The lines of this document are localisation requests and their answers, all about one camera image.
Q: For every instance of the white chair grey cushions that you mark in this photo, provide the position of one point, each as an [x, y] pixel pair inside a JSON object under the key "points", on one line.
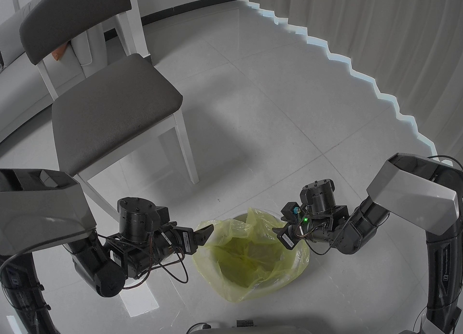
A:
{"points": [[115, 108]]}

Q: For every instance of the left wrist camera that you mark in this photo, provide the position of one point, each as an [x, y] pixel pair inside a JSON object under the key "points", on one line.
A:
{"points": [[162, 215]]}

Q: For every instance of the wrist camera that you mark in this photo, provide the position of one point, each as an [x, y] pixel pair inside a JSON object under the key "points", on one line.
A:
{"points": [[162, 215], [289, 210]]}

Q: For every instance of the pale grey cushion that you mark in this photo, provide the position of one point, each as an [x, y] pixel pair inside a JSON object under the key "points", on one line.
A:
{"points": [[22, 13]]}

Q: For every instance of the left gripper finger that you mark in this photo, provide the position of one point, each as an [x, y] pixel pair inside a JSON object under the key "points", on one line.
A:
{"points": [[204, 235]]}

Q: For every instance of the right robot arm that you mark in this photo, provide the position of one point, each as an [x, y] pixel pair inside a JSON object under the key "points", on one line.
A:
{"points": [[408, 195]]}

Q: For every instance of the pale grey sofa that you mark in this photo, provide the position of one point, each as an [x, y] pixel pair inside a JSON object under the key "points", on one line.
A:
{"points": [[18, 72]]}

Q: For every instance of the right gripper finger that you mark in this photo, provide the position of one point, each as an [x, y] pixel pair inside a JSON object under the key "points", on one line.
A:
{"points": [[279, 231]]}

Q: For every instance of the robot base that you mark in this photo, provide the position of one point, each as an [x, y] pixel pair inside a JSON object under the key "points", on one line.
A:
{"points": [[289, 330]]}

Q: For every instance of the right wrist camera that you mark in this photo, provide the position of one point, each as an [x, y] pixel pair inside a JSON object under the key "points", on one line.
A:
{"points": [[289, 210]]}

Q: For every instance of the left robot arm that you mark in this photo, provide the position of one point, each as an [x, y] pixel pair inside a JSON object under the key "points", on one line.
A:
{"points": [[43, 213]]}

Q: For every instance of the pale curtain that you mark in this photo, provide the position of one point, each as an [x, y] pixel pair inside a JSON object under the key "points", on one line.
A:
{"points": [[379, 18]]}

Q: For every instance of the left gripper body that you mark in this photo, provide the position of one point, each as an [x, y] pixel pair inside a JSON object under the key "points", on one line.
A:
{"points": [[181, 240]]}

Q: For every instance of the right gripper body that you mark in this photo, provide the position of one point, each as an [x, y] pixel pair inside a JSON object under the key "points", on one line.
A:
{"points": [[304, 233]]}

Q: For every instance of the orange cushion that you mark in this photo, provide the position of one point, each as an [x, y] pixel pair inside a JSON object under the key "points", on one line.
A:
{"points": [[59, 53]]}

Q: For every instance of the yellow plastic bag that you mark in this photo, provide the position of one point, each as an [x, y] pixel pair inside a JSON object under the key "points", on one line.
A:
{"points": [[249, 253]]}

